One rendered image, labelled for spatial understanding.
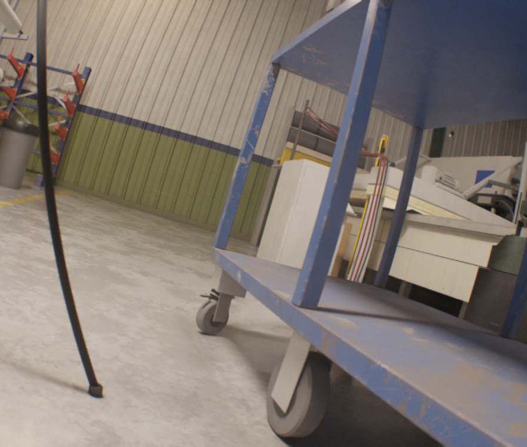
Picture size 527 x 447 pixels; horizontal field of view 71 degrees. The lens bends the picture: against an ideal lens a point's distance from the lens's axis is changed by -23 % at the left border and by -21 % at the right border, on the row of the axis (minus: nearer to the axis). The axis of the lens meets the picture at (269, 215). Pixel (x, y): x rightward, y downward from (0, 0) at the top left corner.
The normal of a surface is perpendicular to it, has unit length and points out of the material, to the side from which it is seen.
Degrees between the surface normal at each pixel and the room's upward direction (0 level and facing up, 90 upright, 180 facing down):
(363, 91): 90
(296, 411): 90
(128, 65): 90
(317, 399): 73
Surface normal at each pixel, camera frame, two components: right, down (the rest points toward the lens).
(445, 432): -0.91, -0.26
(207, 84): 0.30, 0.07
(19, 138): 0.61, 0.23
